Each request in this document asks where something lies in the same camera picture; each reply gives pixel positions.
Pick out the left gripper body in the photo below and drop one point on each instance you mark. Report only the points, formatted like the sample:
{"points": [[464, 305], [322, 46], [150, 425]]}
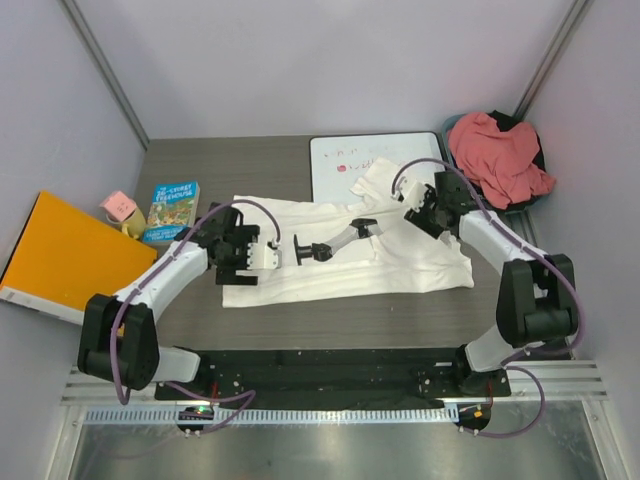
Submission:
{"points": [[236, 252]]}

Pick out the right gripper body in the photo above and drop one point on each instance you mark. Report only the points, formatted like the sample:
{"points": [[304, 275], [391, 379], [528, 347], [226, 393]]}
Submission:
{"points": [[428, 217]]}

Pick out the blue treehouse book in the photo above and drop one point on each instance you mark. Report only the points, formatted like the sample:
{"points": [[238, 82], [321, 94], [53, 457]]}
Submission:
{"points": [[173, 208]]}

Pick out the white t-shirt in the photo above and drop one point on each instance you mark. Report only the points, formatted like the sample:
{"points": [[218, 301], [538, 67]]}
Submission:
{"points": [[401, 259]]}

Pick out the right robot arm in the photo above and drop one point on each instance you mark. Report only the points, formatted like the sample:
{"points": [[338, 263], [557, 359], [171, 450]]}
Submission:
{"points": [[536, 308]]}

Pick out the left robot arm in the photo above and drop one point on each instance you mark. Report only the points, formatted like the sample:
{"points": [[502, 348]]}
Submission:
{"points": [[119, 341]]}

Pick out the pink t-shirt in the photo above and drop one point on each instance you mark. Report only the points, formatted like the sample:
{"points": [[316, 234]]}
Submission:
{"points": [[495, 160]]}

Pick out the teal laundry basket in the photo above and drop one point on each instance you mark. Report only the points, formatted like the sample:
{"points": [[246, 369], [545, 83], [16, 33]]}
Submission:
{"points": [[450, 125]]}

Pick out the yellow mug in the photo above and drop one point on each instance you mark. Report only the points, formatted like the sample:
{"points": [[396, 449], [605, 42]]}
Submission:
{"points": [[133, 226]]}

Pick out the white whiteboard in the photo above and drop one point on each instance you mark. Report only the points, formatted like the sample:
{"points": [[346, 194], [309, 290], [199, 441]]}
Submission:
{"points": [[338, 162]]}

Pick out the orange book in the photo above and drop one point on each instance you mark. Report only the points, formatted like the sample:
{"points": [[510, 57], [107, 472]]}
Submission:
{"points": [[64, 256]]}

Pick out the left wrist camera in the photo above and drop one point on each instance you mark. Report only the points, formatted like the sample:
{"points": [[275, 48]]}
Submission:
{"points": [[264, 256]]}

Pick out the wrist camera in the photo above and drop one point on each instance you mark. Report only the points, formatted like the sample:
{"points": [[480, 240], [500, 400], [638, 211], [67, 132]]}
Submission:
{"points": [[264, 256], [410, 193]]}

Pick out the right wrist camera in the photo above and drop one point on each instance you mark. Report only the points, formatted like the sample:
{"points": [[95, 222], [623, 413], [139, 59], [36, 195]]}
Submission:
{"points": [[410, 193]]}

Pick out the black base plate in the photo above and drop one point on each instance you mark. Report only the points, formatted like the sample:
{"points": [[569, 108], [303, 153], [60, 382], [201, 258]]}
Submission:
{"points": [[428, 373]]}

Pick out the white slotted cable duct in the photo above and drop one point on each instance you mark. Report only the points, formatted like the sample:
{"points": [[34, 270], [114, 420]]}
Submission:
{"points": [[202, 415]]}

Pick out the aluminium rail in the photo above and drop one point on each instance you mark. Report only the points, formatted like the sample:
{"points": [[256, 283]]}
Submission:
{"points": [[562, 380]]}

